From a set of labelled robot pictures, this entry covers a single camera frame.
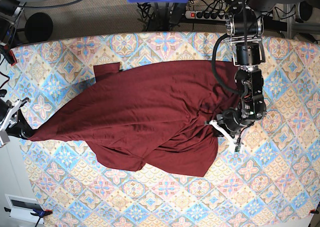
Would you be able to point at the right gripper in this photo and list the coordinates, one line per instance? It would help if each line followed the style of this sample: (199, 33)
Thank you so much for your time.
(12, 120)

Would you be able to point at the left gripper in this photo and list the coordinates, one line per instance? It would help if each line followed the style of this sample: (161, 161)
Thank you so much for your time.
(230, 124)

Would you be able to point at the maroon t-shirt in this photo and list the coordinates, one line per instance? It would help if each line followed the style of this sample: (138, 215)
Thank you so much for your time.
(153, 114)

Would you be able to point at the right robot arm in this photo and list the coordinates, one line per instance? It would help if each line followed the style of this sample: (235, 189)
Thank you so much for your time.
(10, 14)

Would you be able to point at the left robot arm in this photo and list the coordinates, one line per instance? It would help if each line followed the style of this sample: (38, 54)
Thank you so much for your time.
(245, 26)

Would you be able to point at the patterned tablecloth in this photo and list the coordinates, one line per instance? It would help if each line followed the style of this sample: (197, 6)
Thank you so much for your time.
(276, 179)

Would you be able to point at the white floor vent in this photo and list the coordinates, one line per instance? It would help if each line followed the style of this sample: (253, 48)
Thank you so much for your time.
(22, 207)

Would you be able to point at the blue clamp lower left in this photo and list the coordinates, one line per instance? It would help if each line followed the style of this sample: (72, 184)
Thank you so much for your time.
(37, 213)

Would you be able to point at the blue clamp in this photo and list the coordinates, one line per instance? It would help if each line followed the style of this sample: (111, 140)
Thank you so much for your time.
(37, 213)
(6, 41)

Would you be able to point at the black round stool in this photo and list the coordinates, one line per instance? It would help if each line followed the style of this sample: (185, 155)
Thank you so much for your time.
(38, 28)

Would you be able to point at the blue clamp upper left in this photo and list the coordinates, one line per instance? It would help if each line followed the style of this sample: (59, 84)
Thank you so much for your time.
(6, 41)

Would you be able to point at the white power strip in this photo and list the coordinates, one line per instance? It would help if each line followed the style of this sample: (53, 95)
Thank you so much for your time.
(206, 16)

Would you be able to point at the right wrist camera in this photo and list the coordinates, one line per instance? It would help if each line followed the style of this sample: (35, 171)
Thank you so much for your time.
(4, 138)

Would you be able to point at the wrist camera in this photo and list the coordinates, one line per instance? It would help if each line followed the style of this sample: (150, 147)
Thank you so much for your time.
(239, 148)
(4, 138)

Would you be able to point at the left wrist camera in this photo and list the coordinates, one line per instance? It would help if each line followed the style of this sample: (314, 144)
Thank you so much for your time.
(239, 148)

